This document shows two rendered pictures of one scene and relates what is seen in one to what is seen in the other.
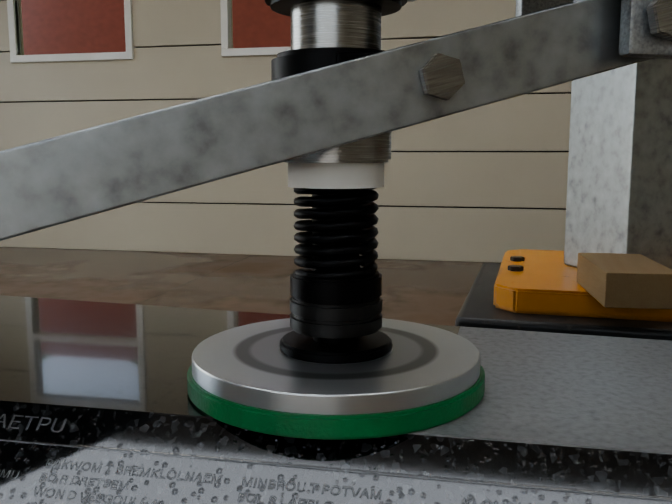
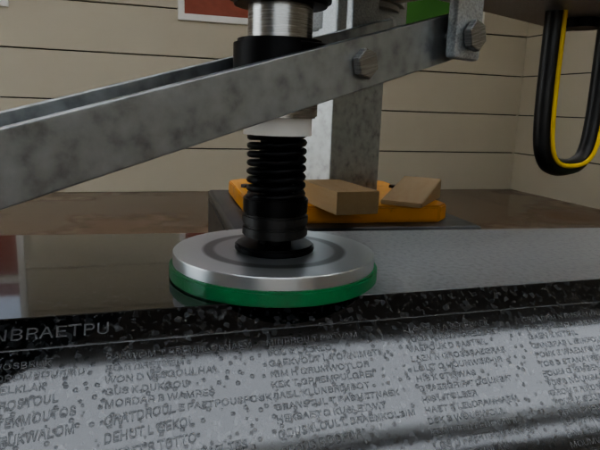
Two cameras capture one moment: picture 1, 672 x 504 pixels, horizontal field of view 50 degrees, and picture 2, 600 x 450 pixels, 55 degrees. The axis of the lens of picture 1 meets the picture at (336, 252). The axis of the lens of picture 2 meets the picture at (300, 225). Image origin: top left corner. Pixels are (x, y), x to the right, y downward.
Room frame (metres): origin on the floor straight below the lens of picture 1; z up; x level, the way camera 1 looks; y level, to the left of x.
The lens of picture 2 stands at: (-0.01, 0.27, 1.00)
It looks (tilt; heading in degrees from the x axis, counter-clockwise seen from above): 12 degrees down; 331
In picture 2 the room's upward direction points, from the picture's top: 2 degrees clockwise
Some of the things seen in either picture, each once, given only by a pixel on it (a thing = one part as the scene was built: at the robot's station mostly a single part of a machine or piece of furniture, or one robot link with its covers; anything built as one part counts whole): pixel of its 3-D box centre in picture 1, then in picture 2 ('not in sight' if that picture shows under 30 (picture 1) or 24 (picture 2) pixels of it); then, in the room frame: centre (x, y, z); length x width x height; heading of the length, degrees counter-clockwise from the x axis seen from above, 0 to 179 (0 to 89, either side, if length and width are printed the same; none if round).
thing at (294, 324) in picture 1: (336, 319); (274, 229); (0.53, 0.00, 0.87); 0.07 x 0.07 x 0.01
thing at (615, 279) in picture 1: (624, 278); (337, 195); (1.08, -0.44, 0.81); 0.20 x 0.10 x 0.05; 172
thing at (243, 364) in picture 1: (335, 355); (274, 254); (0.53, 0.00, 0.84); 0.21 x 0.21 x 0.01
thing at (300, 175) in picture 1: (336, 162); (278, 117); (0.53, 0.00, 0.99); 0.07 x 0.07 x 0.04
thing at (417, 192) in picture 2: not in sight; (412, 190); (1.10, -0.67, 0.80); 0.20 x 0.10 x 0.05; 126
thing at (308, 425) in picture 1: (335, 360); (273, 257); (0.53, 0.00, 0.84); 0.22 x 0.22 x 0.04
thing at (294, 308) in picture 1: (336, 303); (275, 218); (0.53, 0.00, 0.88); 0.07 x 0.07 x 0.01
